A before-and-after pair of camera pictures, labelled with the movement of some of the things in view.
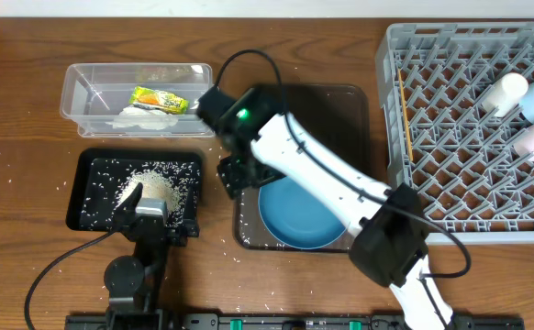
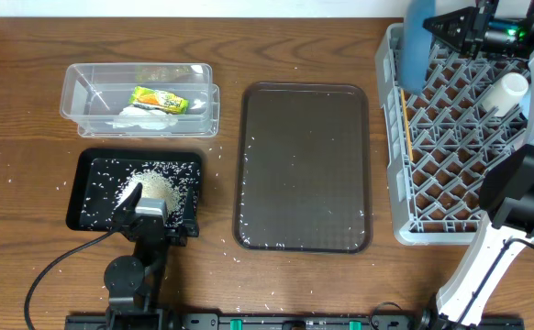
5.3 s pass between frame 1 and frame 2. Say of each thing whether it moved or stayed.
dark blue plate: moved
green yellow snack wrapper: stayed
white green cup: stayed
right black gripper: moved
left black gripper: stayed
